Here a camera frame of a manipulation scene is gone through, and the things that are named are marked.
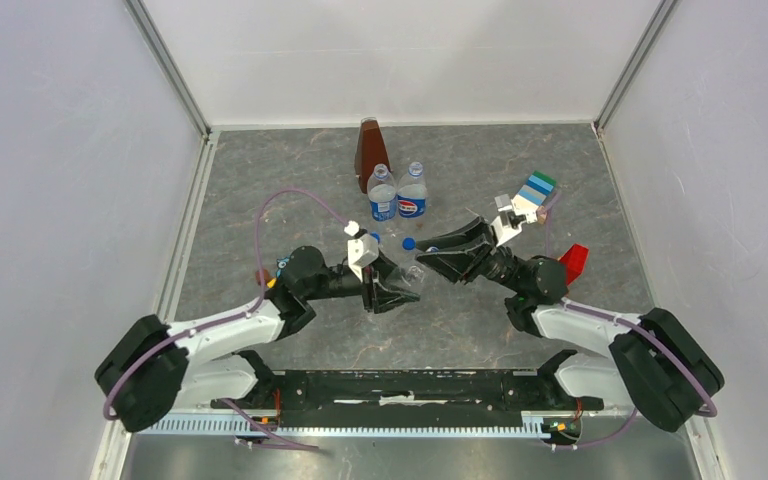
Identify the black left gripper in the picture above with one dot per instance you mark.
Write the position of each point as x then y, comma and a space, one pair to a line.
384, 299

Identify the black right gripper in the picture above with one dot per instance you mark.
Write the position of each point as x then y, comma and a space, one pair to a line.
460, 266

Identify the clear unlabelled plastic bottle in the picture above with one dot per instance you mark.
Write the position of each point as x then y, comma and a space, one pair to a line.
408, 274

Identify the Pepsi bottle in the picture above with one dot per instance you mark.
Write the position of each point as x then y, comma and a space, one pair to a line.
412, 192
381, 192

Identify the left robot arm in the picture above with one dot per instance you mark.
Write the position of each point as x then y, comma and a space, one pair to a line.
157, 367

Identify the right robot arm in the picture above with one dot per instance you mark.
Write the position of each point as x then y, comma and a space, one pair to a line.
648, 362

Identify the light wooden cube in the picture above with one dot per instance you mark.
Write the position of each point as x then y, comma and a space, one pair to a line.
543, 215

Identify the blue green stacked block toy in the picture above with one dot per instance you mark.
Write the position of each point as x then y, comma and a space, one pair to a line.
532, 195

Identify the red toy block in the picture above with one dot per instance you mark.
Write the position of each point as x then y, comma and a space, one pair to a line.
574, 261

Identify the small brown toy piece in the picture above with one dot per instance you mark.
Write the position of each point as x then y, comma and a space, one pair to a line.
263, 277

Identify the brown wooden metronome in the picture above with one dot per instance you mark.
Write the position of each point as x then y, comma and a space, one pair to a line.
370, 152

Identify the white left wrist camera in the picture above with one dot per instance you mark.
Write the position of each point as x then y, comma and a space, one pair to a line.
362, 248

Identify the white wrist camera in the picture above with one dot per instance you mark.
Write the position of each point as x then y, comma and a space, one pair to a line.
512, 214
362, 248

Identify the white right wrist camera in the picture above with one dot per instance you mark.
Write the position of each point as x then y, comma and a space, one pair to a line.
512, 214

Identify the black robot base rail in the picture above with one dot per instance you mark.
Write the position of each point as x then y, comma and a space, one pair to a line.
412, 402

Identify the aluminium frame post right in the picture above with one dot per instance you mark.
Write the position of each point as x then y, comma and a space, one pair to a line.
646, 42

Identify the aluminium frame post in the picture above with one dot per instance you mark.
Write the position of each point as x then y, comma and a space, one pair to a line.
164, 58
646, 42

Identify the aluminium frame post left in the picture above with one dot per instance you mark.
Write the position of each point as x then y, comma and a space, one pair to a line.
164, 58

